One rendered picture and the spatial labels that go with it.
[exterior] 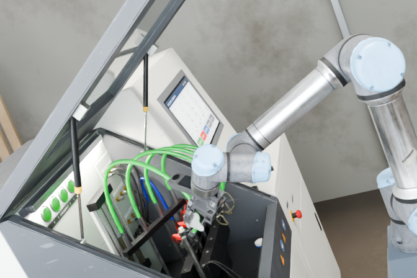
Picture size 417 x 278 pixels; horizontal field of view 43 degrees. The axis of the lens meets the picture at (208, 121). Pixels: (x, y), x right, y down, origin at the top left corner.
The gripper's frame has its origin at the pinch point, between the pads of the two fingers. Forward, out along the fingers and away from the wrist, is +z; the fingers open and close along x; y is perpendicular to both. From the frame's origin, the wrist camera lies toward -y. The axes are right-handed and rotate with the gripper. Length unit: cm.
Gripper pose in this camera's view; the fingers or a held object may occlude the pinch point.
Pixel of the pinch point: (195, 215)
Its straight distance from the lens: 158.5
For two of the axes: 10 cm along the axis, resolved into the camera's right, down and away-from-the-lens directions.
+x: 5.6, -6.5, 5.1
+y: 8.2, 4.9, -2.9
